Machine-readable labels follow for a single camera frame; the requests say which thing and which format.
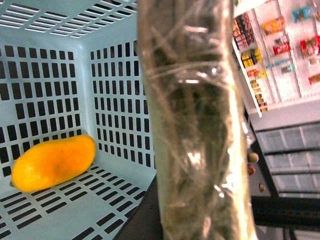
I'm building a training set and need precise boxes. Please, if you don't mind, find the grey taped basket handle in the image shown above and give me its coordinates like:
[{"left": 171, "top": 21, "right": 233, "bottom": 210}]
[{"left": 137, "top": 0, "right": 257, "bottom": 240}]

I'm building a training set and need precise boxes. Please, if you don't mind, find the light blue plastic basket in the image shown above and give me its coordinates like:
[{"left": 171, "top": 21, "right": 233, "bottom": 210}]
[{"left": 0, "top": 0, "right": 156, "bottom": 240}]

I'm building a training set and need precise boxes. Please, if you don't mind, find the yellow mango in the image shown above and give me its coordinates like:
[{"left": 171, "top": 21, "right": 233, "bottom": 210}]
[{"left": 11, "top": 135, "right": 96, "bottom": 193}]

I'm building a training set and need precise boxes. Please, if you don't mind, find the beige round melon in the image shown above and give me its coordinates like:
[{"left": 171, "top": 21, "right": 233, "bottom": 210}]
[{"left": 248, "top": 152, "right": 260, "bottom": 163}]

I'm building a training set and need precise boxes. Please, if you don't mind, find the small red apple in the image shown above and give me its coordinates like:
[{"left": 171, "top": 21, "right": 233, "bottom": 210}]
[{"left": 247, "top": 163, "right": 256, "bottom": 176}]

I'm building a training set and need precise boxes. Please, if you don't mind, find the glass top freezer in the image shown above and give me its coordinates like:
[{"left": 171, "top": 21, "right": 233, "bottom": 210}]
[{"left": 255, "top": 122, "right": 320, "bottom": 199}]

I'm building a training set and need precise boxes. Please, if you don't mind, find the white right wall shelf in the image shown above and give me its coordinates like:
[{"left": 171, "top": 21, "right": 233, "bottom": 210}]
[{"left": 232, "top": 0, "right": 320, "bottom": 117}]

